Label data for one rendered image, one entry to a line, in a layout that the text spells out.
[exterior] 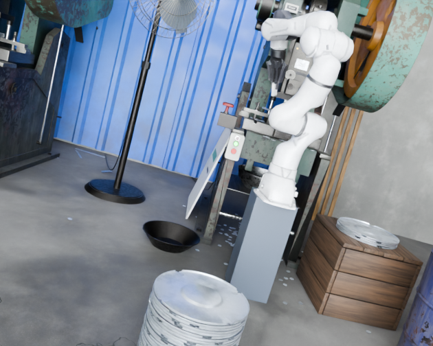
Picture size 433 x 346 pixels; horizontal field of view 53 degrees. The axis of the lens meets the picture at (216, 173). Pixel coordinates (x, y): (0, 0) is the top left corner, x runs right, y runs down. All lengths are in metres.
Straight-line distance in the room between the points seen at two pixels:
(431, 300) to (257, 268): 0.67
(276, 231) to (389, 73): 0.99
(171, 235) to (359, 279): 0.97
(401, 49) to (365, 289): 1.13
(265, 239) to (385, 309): 0.66
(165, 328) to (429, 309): 0.94
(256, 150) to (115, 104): 1.76
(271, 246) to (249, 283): 0.19
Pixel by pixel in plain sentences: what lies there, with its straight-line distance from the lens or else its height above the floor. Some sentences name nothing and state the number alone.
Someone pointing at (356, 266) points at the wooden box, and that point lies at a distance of 2.01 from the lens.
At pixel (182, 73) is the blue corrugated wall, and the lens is 3.68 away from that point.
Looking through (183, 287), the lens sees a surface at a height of 0.25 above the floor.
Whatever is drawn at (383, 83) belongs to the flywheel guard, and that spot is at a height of 1.07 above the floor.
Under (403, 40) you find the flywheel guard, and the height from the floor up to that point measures 1.27.
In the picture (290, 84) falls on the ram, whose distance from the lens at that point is 2.45.
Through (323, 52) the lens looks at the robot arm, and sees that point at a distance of 1.75.
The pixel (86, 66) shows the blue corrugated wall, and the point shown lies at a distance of 3.85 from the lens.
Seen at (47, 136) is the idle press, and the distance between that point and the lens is 3.32.
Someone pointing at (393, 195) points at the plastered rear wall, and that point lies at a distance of 4.07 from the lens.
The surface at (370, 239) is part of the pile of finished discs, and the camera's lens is 2.06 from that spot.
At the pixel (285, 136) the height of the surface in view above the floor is 0.67.
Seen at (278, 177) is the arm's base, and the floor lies 0.55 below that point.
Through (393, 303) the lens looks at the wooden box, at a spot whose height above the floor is 0.13.
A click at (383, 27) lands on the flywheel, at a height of 1.37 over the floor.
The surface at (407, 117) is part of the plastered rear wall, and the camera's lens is 3.99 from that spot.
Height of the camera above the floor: 0.85
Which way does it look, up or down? 12 degrees down
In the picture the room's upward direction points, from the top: 16 degrees clockwise
